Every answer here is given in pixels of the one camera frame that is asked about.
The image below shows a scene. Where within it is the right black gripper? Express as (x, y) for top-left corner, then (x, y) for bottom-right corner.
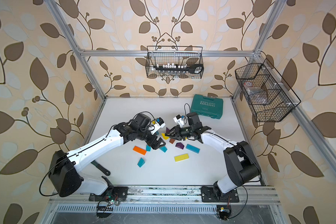
(166, 125), (194, 140)

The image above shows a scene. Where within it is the teal triangle block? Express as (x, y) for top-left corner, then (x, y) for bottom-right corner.
(137, 158), (145, 168)
(160, 146), (168, 153)

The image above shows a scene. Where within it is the long yellow block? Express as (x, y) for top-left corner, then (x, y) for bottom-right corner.
(161, 133), (169, 140)
(174, 154), (189, 162)

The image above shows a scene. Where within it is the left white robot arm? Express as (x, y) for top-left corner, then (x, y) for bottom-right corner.
(46, 113), (165, 197)

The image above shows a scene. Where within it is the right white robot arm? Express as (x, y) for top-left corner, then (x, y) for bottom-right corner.
(165, 113), (261, 202)

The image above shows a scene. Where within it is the purple triangle block lower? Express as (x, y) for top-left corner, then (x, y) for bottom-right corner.
(175, 142), (184, 149)

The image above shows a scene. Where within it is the long teal block right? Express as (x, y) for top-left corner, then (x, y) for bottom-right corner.
(186, 144), (200, 154)

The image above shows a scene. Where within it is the orange long block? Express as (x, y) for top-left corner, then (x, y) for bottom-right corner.
(133, 146), (147, 155)

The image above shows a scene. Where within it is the green plastic tool case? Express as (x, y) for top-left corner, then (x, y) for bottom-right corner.
(191, 94), (224, 119)

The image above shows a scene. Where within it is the dark green hand tool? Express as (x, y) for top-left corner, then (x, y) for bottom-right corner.
(91, 160), (111, 176)

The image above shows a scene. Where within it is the plastic bag in basket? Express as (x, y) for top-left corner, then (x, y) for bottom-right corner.
(244, 82), (268, 105)

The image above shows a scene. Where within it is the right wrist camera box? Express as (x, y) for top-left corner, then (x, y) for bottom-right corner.
(173, 115), (187, 128)

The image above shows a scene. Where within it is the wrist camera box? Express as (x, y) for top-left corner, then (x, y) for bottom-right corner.
(149, 117), (165, 134)
(173, 115), (187, 128)

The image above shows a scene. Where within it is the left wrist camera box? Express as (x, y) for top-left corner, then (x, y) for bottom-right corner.
(149, 117), (165, 134)

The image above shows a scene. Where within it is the socket rail with sockets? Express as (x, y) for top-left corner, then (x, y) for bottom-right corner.
(151, 64), (204, 74)

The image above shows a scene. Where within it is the back wire basket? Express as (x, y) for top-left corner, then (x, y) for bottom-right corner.
(145, 45), (204, 79)

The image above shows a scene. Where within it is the wire basket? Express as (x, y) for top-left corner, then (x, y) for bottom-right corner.
(235, 59), (301, 122)
(145, 45), (204, 79)

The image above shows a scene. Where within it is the right wire basket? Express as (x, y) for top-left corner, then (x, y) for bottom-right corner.
(235, 59), (301, 122)

